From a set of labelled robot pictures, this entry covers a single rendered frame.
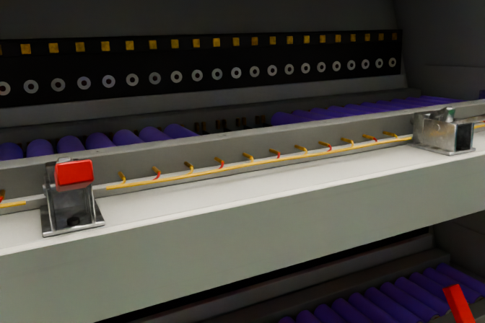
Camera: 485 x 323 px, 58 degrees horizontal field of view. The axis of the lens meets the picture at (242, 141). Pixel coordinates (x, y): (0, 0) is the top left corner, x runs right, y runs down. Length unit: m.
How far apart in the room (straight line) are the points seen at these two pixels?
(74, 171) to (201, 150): 0.13
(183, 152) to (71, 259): 0.10
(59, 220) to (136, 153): 0.06
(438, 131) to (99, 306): 0.26
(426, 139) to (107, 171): 0.23
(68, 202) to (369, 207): 0.18
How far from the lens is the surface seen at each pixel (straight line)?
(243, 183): 0.27
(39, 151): 0.31
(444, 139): 0.35
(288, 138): 0.31
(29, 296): 0.23
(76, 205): 0.25
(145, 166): 0.27
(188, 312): 0.42
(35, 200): 0.26
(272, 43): 0.45
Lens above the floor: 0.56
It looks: 2 degrees up
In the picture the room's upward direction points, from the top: 9 degrees counter-clockwise
